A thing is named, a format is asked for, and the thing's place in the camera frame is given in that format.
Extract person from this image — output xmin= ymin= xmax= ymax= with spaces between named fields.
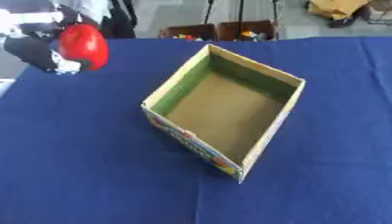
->
xmin=52 ymin=0 xmax=138 ymax=39

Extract brown cardboard box with toys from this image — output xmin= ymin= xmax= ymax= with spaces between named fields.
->
xmin=157 ymin=23 xmax=220 ymax=42
xmin=215 ymin=19 xmax=281 ymax=42

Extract black tripod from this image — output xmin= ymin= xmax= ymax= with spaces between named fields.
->
xmin=202 ymin=0 xmax=284 ymax=25

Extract tan cardboard pile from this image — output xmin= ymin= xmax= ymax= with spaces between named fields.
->
xmin=304 ymin=0 xmax=371 ymax=21

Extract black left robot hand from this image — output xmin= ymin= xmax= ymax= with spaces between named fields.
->
xmin=1 ymin=5 xmax=98 ymax=75

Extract tan cardboard box green inside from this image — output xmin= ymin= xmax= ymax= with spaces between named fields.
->
xmin=139 ymin=43 xmax=308 ymax=185

